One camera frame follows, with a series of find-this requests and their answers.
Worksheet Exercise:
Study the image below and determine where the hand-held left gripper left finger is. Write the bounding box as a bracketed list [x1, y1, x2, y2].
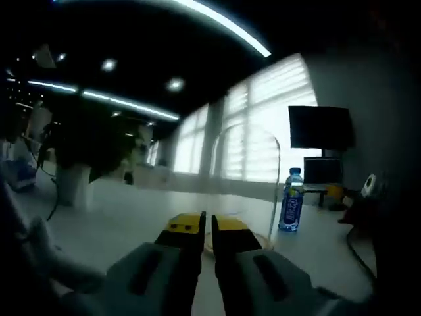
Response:
[105, 210, 207, 316]

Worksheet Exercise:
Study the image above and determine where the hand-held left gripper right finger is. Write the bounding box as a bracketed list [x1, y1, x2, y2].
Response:
[210, 213, 334, 316]

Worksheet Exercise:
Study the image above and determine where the blue drink bottle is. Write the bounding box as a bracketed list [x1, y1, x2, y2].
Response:
[278, 167, 304, 232]

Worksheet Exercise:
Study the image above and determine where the clear glass dome cover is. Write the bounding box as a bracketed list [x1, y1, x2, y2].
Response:
[205, 126, 282, 256]

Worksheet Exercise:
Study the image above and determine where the dark laptop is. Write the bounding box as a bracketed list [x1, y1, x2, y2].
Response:
[303, 157, 343, 185]

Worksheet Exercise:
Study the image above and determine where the round wooden base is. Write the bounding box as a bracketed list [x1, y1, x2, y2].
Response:
[203, 230, 274, 257]

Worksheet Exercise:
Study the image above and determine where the black monitor on stand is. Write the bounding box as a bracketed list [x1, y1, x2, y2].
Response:
[288, 105, 355, 159]

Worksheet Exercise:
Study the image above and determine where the white counter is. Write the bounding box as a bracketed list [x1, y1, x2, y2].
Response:
[133, 163, 174, 187]

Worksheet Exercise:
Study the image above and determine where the window with white blinds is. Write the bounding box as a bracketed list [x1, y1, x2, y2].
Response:
[172, 54, 322, 184]

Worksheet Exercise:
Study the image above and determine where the white plant pot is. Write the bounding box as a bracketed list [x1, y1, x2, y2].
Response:
[55, 163, 93, 207]

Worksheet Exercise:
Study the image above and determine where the green potted plant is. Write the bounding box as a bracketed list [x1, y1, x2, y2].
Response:
[54, 108, 139, 174]

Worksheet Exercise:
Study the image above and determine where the blue and white box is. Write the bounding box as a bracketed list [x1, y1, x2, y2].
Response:
[0, 157, 37, 192]

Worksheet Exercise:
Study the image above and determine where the long curved ceiling light strip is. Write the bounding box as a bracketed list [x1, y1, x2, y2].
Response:
[62, 0, 272, 57]

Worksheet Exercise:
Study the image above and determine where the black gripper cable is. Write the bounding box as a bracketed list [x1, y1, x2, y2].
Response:
[345, 225, 378, 284]

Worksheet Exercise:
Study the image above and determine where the thin black hanging cable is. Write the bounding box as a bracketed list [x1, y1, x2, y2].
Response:
[36, 131, 62, 222]

